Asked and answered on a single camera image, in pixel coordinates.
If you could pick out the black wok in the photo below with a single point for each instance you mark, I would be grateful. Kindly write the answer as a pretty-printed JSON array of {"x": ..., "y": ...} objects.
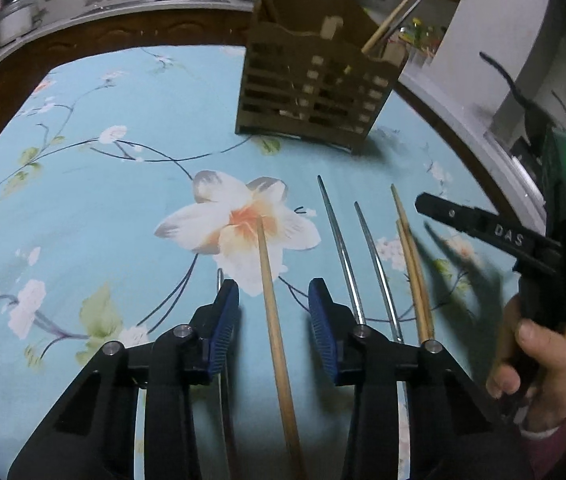
[{"x": 503, "y": 77}]

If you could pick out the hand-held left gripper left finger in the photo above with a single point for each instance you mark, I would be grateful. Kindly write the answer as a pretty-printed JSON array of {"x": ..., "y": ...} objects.
[{"x": 225, "y": 325}]

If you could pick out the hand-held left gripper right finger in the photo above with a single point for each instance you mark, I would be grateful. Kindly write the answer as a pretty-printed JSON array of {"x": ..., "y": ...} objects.
[{"x": 320, "y": 325}]

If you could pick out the yellow capped oil bottle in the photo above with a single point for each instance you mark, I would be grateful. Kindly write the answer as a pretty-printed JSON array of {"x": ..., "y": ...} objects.
[{"x": 417, "y": 30}]

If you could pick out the person's right hand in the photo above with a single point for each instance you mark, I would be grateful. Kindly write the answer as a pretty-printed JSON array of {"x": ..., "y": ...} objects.
[{"x": 558, "y": 375}]

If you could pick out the gas stove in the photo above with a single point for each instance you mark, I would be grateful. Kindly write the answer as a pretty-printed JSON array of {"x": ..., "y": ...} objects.
[{"x": 528, "y": 170}]

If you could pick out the blue floral tablecloth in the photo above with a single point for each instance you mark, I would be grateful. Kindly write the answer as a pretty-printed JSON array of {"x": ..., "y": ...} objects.
[{"x": 113, "y": 210}]

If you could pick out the person's right forearm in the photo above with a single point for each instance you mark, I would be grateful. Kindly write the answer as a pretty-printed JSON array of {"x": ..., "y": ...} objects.
[{"x": 563, "y": 445}]

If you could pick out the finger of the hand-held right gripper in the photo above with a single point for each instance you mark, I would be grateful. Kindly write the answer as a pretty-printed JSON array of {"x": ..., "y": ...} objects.
[{"x": 483, "y": 225}]

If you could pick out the wooden base cabinets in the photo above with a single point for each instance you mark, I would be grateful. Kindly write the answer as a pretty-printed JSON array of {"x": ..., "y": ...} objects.
[{"x": 113, "y": 35}]

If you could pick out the white lidded pot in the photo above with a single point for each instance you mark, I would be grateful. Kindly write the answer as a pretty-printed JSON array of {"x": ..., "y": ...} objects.
[{"x": 15, "y": 20}]

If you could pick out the wooden utensil holder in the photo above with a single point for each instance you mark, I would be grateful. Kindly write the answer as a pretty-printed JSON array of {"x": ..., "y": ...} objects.
[{"x": 313, "y": 85}]

